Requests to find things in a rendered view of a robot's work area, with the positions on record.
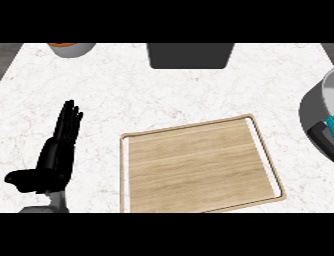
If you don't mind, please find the grey metal pot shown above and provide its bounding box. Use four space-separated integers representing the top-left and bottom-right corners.
299 63 334 176

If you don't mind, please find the pale wooden tray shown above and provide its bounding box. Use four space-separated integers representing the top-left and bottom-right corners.
119 113 289 214

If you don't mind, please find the grey bowl with orange contents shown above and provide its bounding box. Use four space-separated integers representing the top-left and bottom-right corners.
46 43 98 59

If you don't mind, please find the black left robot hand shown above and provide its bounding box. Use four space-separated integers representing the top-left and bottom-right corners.
4 99 85 195

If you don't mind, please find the dark grey box appliance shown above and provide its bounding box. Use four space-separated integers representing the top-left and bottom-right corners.
147 43 237 70

